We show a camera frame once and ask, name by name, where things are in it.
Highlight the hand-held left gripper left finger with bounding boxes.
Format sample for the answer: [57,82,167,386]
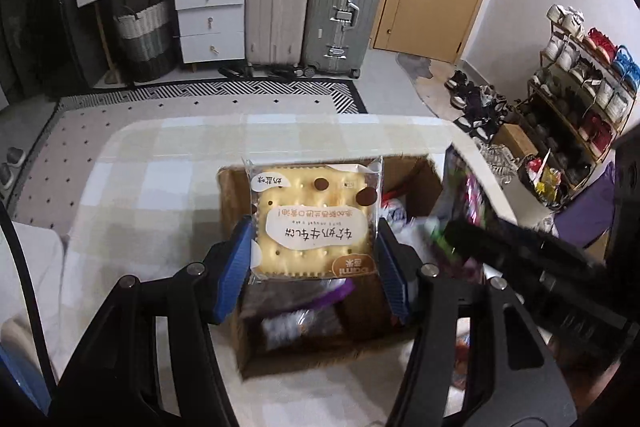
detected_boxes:
[50,216,254,427]

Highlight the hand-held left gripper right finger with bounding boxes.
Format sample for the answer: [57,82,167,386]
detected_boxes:
[375,218,567,427]

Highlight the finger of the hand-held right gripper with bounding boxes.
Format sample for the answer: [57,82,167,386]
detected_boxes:
[606,132,640,279]
[442,218,552,279]

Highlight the brown cardboard box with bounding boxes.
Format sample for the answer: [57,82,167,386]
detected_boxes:
[217,154,451,380]

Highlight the pink green snack packet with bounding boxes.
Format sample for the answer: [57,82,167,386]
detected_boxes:
[432,149,496,280]

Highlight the cream cracker packet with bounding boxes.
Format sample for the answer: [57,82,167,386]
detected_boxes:
[242,155,385,283]

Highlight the purple cloth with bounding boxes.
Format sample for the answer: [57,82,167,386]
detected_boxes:
[554,162,617,249]

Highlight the white snack packet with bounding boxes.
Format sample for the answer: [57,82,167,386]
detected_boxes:
[382,196,419,238]

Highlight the purple snack packet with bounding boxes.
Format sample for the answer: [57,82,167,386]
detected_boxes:
[309,281,357,309]

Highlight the metal shoe rack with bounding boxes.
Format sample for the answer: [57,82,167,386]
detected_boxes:
[517,4,640,208]

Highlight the bag of red yellow packets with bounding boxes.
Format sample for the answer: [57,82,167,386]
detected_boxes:
[520,154,567,208]

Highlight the clear dark cookie packet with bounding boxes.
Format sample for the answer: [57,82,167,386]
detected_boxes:
[260,307,347,354]

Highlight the small brown carton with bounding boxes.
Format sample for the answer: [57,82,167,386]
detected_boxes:
[492,123,539,158]

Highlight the checked tablecloth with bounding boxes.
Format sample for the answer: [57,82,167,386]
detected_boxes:
[60,114,517,358]

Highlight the pile of shoes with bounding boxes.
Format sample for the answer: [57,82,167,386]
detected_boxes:
[444,69,517,144]

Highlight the rows of sneakers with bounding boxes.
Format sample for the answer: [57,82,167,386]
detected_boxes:
[530,4,640,188]

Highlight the grey brown door mat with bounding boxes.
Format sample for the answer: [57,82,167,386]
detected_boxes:
[396,52,482,118]

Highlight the patterned area rug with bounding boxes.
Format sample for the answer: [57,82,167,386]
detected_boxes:
[10,79,369,228]

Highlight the striped woven basket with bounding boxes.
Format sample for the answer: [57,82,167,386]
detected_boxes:
[112,0,177,84]

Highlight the grey slippers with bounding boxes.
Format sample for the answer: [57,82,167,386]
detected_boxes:
[0,147,27,194]

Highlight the white drawer cabinet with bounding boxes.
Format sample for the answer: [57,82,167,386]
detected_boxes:
[74,0,247,74]

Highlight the beige suitcase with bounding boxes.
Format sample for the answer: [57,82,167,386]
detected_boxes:
[244,0,316,76]

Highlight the silver suitcase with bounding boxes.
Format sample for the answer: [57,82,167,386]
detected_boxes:
[302,0,387,80]

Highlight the black cable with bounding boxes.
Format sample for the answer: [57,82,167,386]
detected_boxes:
[0,202,57,389]

